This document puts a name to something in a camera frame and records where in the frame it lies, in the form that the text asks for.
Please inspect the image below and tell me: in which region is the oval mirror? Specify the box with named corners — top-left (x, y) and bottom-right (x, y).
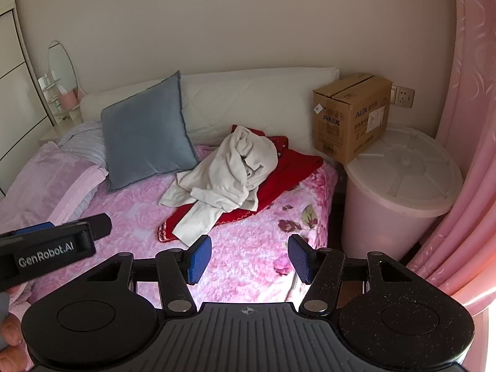
top-left (47, 41), bottom-right (80, 101)

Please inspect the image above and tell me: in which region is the white padded headboard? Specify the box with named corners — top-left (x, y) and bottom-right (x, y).
top-left (79, 66), bottom-right (341, 152)

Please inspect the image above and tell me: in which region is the pink jar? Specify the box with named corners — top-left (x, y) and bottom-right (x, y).
top-left (58, 90), bottom-right (77, 110)

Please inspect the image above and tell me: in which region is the person's left hand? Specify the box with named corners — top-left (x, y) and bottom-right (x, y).
top-left (0, 314), bottom-right (37, 372)

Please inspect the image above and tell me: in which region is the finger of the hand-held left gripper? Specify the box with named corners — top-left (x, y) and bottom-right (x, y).
top-left (87, 213), bottom-right (113, 241)
top-left (13, 222), bottom-right (55, 237)

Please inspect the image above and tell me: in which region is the red knit sweater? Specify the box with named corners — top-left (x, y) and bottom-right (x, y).
top-left (157, 125), bottom-right (324, 243)

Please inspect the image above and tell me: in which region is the pink bin with white lid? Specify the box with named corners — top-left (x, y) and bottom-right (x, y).
top-left (341, 126), bottom-right (463, 264)

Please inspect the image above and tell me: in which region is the grey blue cushion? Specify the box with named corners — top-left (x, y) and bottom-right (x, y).
top-left (101, 70), bottom-right (199, 192)

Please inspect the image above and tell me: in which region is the pink curtain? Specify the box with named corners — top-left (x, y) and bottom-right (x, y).
top-left (405, 0), bottom-right (496, 311)

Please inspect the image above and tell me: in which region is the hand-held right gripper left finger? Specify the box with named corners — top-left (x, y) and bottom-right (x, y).
top-left (77, 236), bottom-right (213, 317)

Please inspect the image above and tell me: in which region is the white wardrobe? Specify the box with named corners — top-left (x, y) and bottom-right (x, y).
top-left (0, 0), bottom-right (59, 198)

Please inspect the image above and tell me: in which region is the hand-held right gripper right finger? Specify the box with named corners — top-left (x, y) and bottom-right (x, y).
top-left (288, 234), bottom-right (423, 316)

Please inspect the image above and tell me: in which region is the cream turtleneck sweater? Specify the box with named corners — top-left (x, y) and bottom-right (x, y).
top-left (158, 125), bottom-right (279, 248)

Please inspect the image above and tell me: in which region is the striped pillow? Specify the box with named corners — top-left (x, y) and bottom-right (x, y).
top-left (58, 121), bottom-right (109, 218)

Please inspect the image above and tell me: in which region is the cardboard box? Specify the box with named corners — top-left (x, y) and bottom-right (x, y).
top-left (312, 72), bottom-right (393, 165)

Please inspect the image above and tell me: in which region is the wall socket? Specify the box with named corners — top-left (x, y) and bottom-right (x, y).
top-left (391, 84), bottom-right (415, 108)

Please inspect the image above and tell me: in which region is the pink floral blanket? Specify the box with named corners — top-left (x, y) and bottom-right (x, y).
top-left (0, 143), bottom-right (339, 318)

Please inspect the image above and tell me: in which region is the pink pillow near mirror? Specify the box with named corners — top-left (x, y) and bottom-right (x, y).
top-left (0, 141), bottom-right (109, 227)

